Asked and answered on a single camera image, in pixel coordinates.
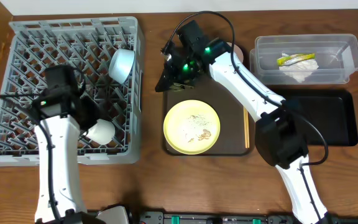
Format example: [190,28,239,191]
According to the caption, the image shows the yellow plate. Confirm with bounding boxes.
[163,100,221,155]

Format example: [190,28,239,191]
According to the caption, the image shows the white cup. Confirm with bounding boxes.
[86,119,116,145]

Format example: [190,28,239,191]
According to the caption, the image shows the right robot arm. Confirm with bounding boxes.
[155,21,328,223]

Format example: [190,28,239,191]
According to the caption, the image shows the green yellow snack wrapper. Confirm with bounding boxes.
[277,54,315,67]

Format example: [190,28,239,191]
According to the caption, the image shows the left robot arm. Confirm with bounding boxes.
[30,65,100,223]

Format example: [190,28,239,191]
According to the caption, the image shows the white napkin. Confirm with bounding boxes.
[279,59,319,83]

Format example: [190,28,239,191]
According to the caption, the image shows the brown serving tray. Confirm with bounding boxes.
[163,75,253,157]

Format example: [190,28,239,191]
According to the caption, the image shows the light blue bowl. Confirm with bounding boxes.
[109,49,135,84]

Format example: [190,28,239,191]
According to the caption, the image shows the clear plastic bin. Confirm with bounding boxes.
[250,34,358,85]

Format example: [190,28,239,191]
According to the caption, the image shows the pink bowl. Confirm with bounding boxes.
[234,44,244,63]

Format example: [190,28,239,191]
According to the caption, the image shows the black tray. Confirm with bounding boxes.
[275,89,358,146]

